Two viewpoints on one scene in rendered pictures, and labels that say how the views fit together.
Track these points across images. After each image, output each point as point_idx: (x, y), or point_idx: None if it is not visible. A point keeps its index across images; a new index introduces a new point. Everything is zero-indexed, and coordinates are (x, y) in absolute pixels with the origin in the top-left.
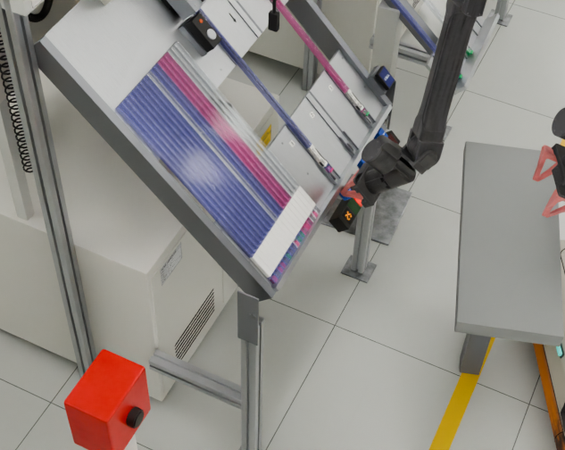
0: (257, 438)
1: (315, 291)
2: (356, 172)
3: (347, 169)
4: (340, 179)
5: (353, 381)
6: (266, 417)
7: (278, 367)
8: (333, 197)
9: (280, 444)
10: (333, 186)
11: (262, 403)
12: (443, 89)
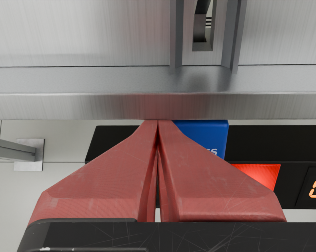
0: None
1: (244, 125)
2: (197, 205)
3: None
4: (221, 76)
5: (156, 210)
6: (79, 146)
7: None
8: (31, 102)
9: (57, 172)
10: (158, 63)
11: (92, 136)
12: None
